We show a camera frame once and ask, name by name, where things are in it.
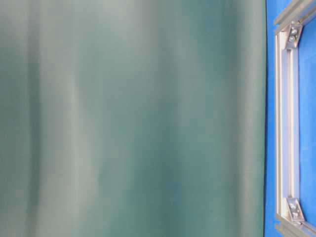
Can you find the teal background curtain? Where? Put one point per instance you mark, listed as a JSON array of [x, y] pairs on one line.
[[132, 118]]

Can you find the silver aluminium extrusion frame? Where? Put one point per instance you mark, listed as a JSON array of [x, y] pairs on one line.
[[290, 23]]

